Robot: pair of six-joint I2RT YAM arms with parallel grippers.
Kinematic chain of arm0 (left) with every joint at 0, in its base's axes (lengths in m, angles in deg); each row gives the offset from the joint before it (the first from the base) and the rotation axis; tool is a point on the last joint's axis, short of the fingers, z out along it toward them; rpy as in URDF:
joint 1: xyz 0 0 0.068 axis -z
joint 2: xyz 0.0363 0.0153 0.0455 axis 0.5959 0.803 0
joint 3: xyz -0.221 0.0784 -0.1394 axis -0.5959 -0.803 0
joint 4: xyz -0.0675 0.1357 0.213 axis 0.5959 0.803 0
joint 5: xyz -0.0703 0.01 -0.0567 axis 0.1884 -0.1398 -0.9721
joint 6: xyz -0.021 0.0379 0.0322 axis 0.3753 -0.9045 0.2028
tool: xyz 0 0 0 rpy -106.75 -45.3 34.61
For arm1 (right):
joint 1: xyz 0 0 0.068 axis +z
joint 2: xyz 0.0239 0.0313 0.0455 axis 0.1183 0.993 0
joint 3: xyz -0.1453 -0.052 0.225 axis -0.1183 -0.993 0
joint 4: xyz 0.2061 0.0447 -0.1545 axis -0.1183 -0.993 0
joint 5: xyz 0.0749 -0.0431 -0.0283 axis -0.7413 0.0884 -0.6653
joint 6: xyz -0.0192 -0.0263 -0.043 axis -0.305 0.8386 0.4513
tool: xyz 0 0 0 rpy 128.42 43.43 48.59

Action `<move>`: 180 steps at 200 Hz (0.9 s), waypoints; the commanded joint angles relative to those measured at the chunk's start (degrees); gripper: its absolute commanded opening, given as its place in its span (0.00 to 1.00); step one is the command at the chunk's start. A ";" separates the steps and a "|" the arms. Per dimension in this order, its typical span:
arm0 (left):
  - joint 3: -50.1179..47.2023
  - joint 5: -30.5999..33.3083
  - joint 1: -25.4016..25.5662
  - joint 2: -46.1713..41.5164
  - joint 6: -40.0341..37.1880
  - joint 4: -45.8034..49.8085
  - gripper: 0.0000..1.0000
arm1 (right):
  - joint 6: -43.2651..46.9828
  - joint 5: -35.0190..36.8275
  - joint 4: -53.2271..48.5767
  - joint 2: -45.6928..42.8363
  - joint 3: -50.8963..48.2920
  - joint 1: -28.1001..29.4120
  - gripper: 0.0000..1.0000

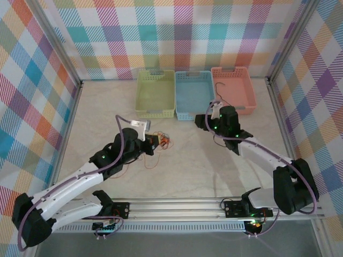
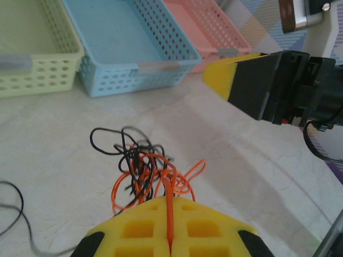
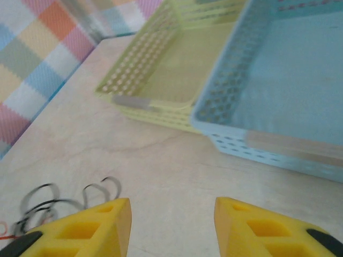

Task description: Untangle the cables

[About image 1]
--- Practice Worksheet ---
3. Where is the thin black wire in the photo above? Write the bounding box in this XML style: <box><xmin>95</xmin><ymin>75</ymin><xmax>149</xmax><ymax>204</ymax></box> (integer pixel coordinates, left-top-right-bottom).
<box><xmin>154</xmin><ymin>131</ymin><xmax>175</xmax><ymax>151</ymax></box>
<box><xmin>214</xmin><ymin>82</ymin><xmax>234</xmax><ymax>108</ymax></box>
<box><xmin>153</xmin><ymin>130</ymin><xmax>174</xmax><ymax>150</ymax></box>

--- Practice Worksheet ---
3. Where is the thin orange wire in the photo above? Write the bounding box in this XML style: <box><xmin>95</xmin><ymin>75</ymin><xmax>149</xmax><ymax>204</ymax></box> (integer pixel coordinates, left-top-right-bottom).
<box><xmin>108</xmin><ymin>131</ymin><xmax>175</xmax><ymax>180</ymax></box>

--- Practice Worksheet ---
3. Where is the pink perforated plastic basket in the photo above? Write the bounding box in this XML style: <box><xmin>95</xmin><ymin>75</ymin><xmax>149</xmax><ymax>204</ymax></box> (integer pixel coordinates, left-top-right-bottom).
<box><xmin>211</xmin><ymin>66</ymin><xmax>257</xmax><ymax>116</ymax></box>

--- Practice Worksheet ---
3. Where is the blue perforated plastic basket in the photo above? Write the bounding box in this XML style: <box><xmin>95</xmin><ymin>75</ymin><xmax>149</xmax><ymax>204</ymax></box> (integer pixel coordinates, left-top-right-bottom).
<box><xmin>174</xmin><ymin>71</ymin><xmax>218</xmax><ymax>121</ymax></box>

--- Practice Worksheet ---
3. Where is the green perforated plastic basket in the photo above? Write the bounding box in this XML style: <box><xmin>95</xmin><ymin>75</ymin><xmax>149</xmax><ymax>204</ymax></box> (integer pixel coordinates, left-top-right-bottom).
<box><xmin>135</xmin><ymin>70</ymin><xmax>176</xmax><ymax>119</ymax></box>

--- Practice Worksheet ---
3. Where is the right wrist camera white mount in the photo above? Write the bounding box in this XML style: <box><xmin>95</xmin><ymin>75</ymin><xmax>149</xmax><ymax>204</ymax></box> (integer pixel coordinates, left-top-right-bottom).
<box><xmin>209</xmin><ymin>101</ymin><xmax>225</xmax><ymax>120</ymax></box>

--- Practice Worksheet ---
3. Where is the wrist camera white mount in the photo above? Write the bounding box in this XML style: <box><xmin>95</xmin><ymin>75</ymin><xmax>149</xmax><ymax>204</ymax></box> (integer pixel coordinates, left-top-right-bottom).
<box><xmin>209</xmin><ymin>101</ymin><xmax>225</xmax><ymax>120</ymax></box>
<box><xmin>130</xmin><ymin>119</ymin><xmax>152</xmax><ymax>141</ymax></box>

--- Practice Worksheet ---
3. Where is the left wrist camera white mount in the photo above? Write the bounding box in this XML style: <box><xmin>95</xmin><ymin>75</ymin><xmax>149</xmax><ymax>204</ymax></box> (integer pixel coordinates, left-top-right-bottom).
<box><xmin>130</xmin><ymin>119</ymin><xmax>152</xmax><ymax>141</ymax></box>

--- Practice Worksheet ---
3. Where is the aluminium frame side rail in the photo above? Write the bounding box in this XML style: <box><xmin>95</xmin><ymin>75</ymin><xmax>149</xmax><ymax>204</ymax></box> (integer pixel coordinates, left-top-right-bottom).
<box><xmin>267</xmin><ymin>79</ymin><xmax>332</xmax><ymax>257</ymax></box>
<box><xmin>23</xmin><ymin>81</ymin><xmax>84</xmax><ymax>257</ymax></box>

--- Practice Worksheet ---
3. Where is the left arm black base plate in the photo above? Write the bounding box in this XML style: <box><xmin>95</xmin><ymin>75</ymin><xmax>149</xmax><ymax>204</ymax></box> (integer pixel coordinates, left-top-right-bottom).
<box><xmin>111</xmin><ymin>202</ymin><xmax>131</xmax><ymax>220</ymax></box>

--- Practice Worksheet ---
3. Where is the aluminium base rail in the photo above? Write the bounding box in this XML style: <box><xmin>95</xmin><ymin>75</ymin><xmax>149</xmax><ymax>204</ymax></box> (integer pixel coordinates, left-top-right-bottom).
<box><xmin>34</xmin><ymin>197</ymin><xmax>324</xmax><ymax>224</ymax></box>

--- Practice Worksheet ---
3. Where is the grey slotted cable duct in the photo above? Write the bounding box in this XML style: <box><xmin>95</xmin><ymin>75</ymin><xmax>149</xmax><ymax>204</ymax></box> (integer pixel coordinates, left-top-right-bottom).
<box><xmin>55</xmin><ymin>221</ymin><xmax>249</xmax><ymax>233</ymax></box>

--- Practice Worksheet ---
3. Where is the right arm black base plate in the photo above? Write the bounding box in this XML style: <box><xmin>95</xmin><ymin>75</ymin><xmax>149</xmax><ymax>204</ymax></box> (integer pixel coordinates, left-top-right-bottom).
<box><xmin>223</xmin><ymin>199</ymin><xmax>274</xmax><ymax>218</ymax></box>

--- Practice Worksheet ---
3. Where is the aluminium frame post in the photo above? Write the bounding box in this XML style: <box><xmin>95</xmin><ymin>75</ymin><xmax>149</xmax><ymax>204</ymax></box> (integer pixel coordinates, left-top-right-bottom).
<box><xmin>267</xmin><ymin>0</ymin><xmax>320</xmax><ymax>82</ymax></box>
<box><xmin>26</xmin><ymin>0</ymin><xmax>84</xmax><ymax>89</ymax></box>

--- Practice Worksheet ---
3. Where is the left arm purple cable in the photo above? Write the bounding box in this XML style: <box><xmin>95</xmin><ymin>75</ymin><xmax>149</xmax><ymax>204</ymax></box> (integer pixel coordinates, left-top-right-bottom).
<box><xmin>17</xmin><ymin>115</ymin><xmax>133</xmax><ymax>252</ymax></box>

